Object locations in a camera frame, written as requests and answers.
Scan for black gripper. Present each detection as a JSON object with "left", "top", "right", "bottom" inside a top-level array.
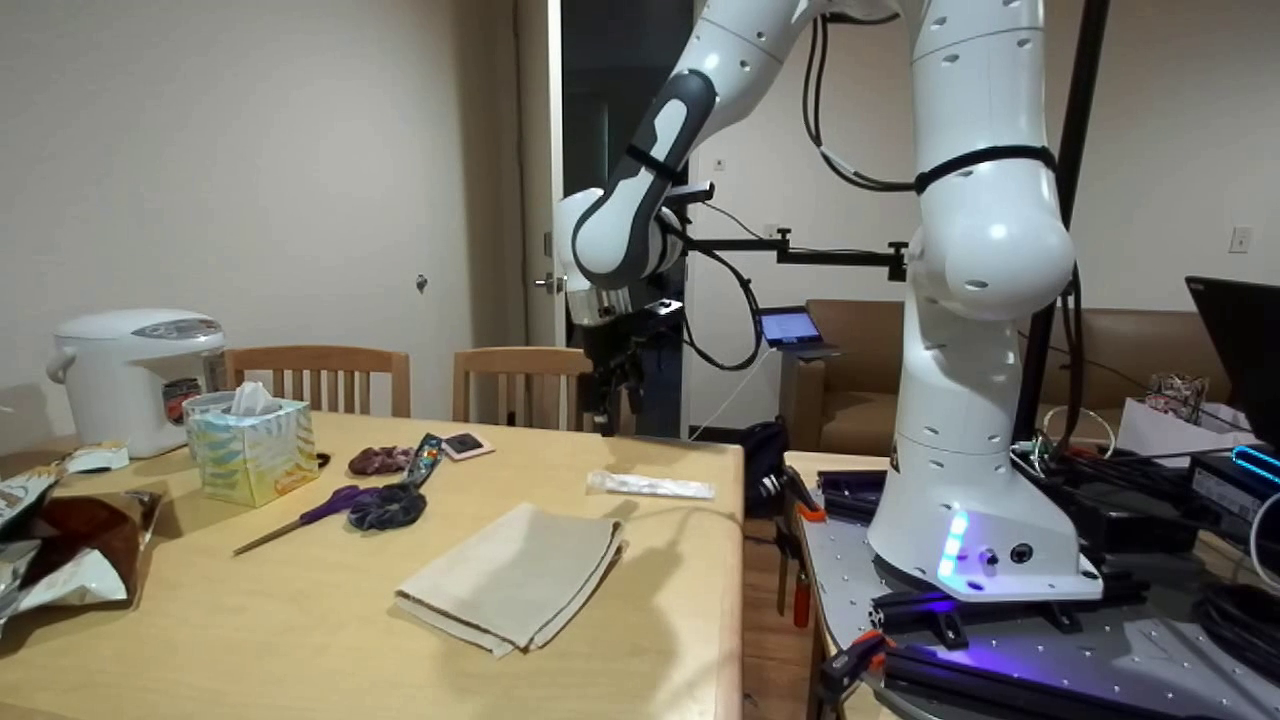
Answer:
[{"left": 579, "top": 303, "right": 686, "bottom": 436}]

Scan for beige striped cloth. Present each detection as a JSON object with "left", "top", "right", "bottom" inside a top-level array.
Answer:
[{"left": 393, "top": 500, "right": 628, "bottom": 661}]

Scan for wooden slat back chair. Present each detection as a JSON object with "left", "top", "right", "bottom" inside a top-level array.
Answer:
[
  {"left": 216, "top": 345, "right": 418, "bottom": 419},
  {"left": 449, "top": 345, "right": 601, "bottom": 433}
]

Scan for pink framed small device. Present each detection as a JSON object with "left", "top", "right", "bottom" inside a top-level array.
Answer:
[{"left": 437, "top": 428, "right": 496, "bottom": 465}]

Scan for small laptop blue screen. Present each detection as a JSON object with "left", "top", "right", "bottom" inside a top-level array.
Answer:
[{"left": 747, "top": 303, "right": 838, "bottom": 357}]

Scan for KIND snack bar wrapper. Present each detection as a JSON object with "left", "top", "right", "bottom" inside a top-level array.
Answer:
[{"left": 400, "top": 428, "right": 449, "bottom": 498}]

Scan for dark blue velvet scrunchie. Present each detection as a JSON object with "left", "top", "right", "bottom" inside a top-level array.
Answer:
[{"left": 344, "top": 479, "right": 431, "bottom": 537}]

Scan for metal robot mounting plate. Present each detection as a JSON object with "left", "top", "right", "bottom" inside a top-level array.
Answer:
[{"left": 797, "top": 451, "right": 1280, "bottom": 720}]

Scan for striped tissue box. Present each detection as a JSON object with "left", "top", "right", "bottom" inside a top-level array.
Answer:
[{"left": 183, "top": 381, "right": 326, "bottom": 511}]

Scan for white electric water boiler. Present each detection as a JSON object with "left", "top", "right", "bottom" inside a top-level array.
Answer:
[{"left": 47, "top": 307, "right": 232, "bottom": 462}]

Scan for white crumpled napkin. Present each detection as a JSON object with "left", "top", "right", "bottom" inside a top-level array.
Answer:
[{"left": 59, "top": 446, "right": 137, "bottom": 479}]

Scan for brown paper bag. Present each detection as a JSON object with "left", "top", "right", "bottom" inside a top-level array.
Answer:
[{"left": 33, "top": 489, "right": 174, "bottom": 597}]

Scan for silver foil wrapper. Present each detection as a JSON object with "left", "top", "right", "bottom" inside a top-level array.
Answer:
[
  {"left": 0, "top": 541, "right": 132, "bottom": 632},
  {"left": 0, "top": 465, "right": 64, "bottom": 534}
]

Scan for blue lit black device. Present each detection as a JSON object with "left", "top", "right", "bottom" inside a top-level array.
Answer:
[{"left": 1187, "top": 441, "right": 1280, "bottom": 537}]

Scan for black computer monitor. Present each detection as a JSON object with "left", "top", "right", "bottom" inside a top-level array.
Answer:
[{"left": 1183, "top": 273, "right": 1280, "bottom": 451}]

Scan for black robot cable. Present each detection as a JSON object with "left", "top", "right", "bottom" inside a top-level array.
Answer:
[{"left": 655, "top": 13, "right": 925, "bottom": 375}]

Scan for purple handled scissors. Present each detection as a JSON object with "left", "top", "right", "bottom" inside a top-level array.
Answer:
[{"left": 232, "top": 479, "right": 371, "bottom": 562}]

